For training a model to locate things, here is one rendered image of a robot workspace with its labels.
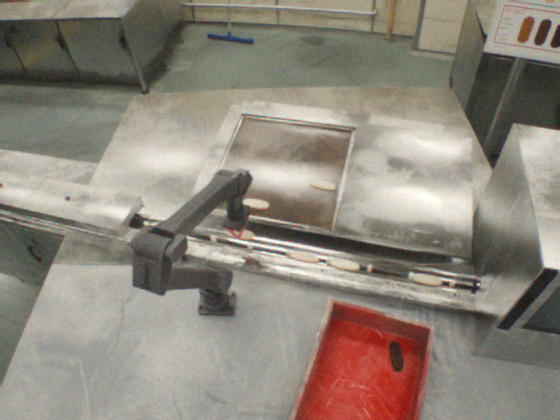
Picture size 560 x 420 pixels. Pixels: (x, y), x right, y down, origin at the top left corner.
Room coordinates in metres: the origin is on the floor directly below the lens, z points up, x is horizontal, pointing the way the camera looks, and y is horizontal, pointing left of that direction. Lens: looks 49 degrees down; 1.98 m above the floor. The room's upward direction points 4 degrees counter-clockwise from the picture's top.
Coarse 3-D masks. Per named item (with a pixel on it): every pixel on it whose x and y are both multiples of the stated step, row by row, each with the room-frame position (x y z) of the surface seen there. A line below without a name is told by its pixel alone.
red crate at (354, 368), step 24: (336, 336) 0.50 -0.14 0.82; (360, 336) 0.49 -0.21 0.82; (384, 336) 0.48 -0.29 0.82; (336, 360) 0.42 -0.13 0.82; (360, 360) 0.41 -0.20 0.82; (384, 360) 0.40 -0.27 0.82; (408, 360) 0.40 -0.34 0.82; (312, 384) 0.35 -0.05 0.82; (336, 384) 0.35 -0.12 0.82; (360, 384) 0.34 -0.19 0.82; (384, 384) 0.33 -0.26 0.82; (408, 384) 0.32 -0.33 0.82; (312, 408) 0.28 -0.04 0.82; (336, 408) 0.28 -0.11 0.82; (360, 408) 0.27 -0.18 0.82; (384, 408) 0.26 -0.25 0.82; (408, 408) 0.26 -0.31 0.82
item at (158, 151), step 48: (144, 96) 1.98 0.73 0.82; (192, 96) 1.92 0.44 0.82; (240, 96) 1.87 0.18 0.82; (288, 96) 1.84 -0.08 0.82; (336, 96) 1.81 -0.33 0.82; (384, 96) 1.79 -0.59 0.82; (432, 96) 1.77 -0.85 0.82; (144, 144) 1.53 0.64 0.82; (192, 144) 1.49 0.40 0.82; (144, 192) 1.19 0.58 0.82; (480, 192) 1.05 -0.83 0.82; (96, 240) 0.95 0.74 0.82; (288, 240) 0.88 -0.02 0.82; (336, 240) 0.87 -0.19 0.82
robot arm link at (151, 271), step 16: (144, 240) 0.52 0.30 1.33; (160, 240) 0.52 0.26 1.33; (144, 256) 0.50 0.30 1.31; (160, 256) 0.49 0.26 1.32; (144, 272) 0.47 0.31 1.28; (160, 272) 0.46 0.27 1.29; (176, 272) 0.52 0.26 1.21; (192, 272) 0.56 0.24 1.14; (208, 272) 0.62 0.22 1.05; (224, 272) 0.65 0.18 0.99; (144, 288) 0.45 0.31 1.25; (160, 288) 0.45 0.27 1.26; (176, 288) 0.50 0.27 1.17; (192, 288) 0.54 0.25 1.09; (208, 288) 0.59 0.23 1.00; (224, 288) 0.62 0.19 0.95
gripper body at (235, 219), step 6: (228, 210) 0.83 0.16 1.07; (234, 210) 0.82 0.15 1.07; (240, 210) 0.83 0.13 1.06; (246, 210) 0.87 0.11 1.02; (228, 216) 0.83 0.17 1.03; (234, 216) 0.82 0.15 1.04; (240, 216) 0.83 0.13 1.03; (246, 216) 0.85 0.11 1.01; (228, 222) 0.82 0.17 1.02; (234, 222) 0.82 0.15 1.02; (240, 222) 0.82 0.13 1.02; (234, 228) 0.80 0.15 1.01; (240, 228) 0.80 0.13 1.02
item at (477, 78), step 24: (480, 0) 2.81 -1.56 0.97; (480, 24) 2.43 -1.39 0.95; (480, 48) 2.20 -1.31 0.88; (456, 72) 2.79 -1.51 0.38; (480, 72) 2.11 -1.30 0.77; (504, 72) 2.06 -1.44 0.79; (528, 72) 2.02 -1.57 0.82; (552, 72) 1.97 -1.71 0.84; (456, 96) 2.53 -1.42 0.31; (480, 96) 2.09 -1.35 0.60; (528, 96) 2.00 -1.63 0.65; (552, 96) 1.95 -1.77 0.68; (480, 120) 2.08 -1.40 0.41; (504, 120) 2.03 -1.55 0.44; (528, 120) 1.98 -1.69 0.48; (552, 120) 1.93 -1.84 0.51; (480, 144) 2.06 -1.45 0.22
